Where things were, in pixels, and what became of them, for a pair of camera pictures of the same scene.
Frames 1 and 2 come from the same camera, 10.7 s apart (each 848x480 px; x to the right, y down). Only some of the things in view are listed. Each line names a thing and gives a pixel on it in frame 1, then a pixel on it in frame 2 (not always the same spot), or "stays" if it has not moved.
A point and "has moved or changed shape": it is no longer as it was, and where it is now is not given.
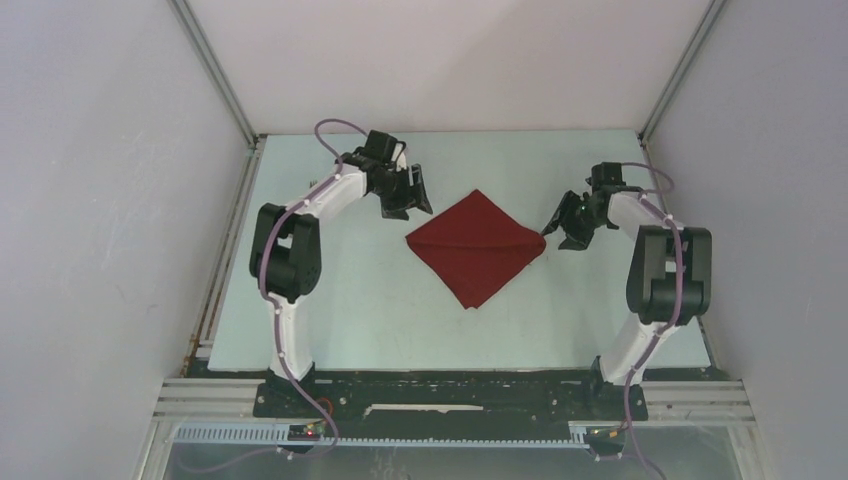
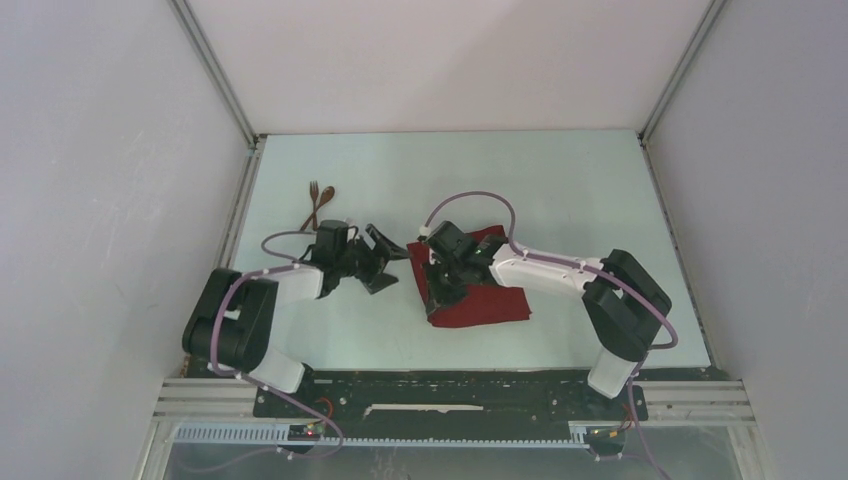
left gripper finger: x=418 y=186 → x=385 y=246
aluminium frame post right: x=714 y=9 stays
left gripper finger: x=400 y=214 → x=378 y=282
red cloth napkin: x=476 y=247 has moved or changed shape
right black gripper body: x=580 y=219 → x=447 y=283
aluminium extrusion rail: x=209 y=400 stays
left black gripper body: x=395 y=192 → x=361 y=261
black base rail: x=448 y=406 stays
